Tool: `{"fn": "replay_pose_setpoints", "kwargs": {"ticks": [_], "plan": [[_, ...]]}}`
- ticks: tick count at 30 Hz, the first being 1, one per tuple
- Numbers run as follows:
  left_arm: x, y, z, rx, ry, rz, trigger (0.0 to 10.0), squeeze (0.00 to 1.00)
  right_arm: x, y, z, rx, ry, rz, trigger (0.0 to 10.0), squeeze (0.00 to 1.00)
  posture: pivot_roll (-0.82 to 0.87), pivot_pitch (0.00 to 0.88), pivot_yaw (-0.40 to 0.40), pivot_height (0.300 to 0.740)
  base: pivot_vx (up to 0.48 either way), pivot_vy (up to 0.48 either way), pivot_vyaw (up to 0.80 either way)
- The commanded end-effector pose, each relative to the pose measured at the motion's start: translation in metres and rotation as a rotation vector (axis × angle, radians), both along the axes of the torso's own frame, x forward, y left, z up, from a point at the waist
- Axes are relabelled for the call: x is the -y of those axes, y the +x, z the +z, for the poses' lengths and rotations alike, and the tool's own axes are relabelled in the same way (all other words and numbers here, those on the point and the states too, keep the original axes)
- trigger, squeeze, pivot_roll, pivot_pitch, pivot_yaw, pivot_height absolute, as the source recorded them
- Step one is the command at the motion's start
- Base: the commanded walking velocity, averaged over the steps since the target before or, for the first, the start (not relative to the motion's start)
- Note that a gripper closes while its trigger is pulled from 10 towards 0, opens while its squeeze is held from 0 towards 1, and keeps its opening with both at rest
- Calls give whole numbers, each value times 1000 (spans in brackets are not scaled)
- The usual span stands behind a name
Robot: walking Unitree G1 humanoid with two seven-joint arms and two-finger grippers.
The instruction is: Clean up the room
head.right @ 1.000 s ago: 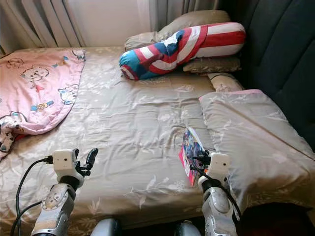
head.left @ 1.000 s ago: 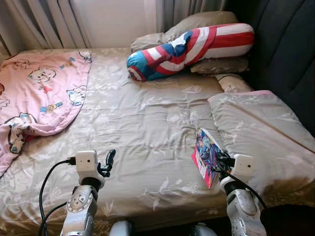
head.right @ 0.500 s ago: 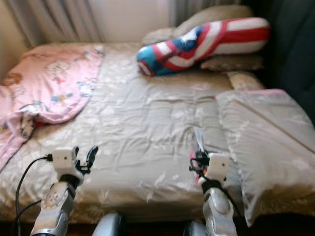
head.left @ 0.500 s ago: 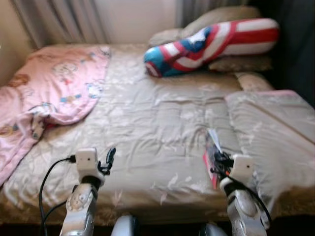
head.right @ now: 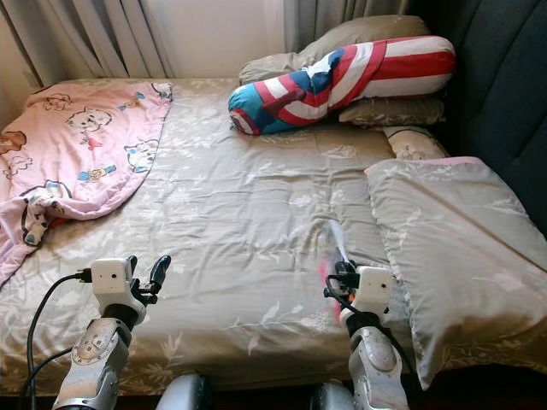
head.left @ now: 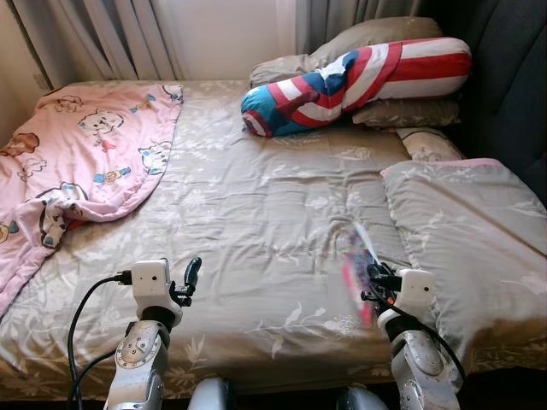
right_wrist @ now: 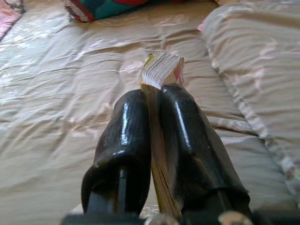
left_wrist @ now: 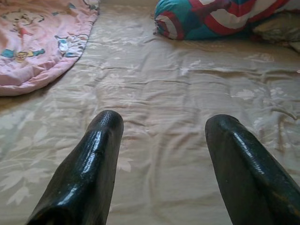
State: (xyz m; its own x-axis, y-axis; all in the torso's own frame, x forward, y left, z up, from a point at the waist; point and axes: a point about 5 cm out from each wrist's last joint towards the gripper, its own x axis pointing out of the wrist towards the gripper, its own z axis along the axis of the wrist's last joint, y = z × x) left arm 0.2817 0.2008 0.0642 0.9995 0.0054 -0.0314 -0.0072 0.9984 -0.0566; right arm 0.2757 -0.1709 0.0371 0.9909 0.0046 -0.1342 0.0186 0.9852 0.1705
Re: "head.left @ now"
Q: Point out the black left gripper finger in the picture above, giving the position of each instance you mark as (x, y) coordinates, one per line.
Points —
(193, 272)

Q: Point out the pink and blue toy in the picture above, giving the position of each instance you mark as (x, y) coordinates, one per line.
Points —
(352, 273)

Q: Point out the pink cartoon print blanket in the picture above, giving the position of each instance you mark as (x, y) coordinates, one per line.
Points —
(85, 154)

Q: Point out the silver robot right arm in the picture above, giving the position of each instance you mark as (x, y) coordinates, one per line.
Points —
(419, 363)

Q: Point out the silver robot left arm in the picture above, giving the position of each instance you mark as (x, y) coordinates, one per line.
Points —
(137, 359)

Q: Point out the bed with grey floral sheet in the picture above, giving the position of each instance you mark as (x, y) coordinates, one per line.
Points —
(256, 213)

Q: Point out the large grey floral pillow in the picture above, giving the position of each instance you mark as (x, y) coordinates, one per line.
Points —
(479, 248)

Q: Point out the small cream printed pillow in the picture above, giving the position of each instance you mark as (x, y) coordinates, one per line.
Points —
(432, 145)

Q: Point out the flat grey floral pillow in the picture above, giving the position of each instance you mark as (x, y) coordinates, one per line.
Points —
(410, 113)

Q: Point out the red white blue striped bolster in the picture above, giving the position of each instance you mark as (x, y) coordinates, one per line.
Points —
(359, 81)

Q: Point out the dark blue padded chair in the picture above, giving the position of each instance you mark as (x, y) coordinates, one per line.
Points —
(513, 77)

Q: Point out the plump plain grey pillow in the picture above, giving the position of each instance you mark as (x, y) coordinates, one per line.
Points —
(367, 36)

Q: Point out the grey pleated curtain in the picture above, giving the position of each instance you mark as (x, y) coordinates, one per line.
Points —
(102, 38)
(342, 21)

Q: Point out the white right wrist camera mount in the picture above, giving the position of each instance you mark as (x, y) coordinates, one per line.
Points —
(417, 286)

